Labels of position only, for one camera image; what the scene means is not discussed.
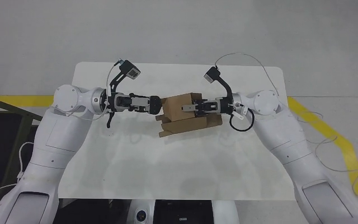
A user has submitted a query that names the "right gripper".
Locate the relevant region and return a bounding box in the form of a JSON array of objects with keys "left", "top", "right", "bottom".
[{"left": 181, "top": 96, "right": 234, "bottom": 118}]

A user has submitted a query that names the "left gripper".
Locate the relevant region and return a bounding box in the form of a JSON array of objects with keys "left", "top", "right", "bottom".
[{"left": 93, "top": 87, "right": 163, "bottom": 115}]

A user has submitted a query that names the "small brown carton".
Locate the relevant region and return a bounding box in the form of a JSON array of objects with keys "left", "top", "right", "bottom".
[{"left": 155, "top": 92, "right": 224, "bottom": 138}]

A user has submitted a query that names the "robot body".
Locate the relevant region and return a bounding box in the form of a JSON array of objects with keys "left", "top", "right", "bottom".
[{"left": 58, "top": 198, "right": 241, "bottom": 224}]

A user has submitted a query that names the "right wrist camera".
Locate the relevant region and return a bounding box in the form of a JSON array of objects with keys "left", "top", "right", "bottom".
[{"left": 203, "top": 65, "right": 234, "bottom": 99}]

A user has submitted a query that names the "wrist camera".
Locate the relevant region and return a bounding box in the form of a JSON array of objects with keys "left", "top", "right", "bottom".
[
  {"left": 106, "top": 59, "right": 142, "bottom": 97},
  {"left": 203, "top": 65, "right": 234, "bottom": 99}
]

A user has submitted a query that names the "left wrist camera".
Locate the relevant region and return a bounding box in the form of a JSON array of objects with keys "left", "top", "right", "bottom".
[{"left": 106, "top": 59, "right": 142, "bottom": 97}]

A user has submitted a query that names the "black cable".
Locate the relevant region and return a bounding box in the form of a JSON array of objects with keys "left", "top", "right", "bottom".
[{"left": 229, "top": 107, "right": 256, "bottom": 133}]

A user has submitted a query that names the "thin white cable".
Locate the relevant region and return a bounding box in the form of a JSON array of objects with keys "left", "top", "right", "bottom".
[{"left": 49, "top": 104, "right": 111, "bottom": 122}]

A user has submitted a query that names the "thin grey floor cable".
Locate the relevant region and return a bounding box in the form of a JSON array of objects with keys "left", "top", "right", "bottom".
[{"left": 295, "top": 110, "right": 358, "bottom": 195}]

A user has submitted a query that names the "dark metal frame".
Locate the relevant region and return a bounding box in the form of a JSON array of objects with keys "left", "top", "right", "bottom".
[{"left": 0, "top": 100, "right": 43, "bottom": 198}]

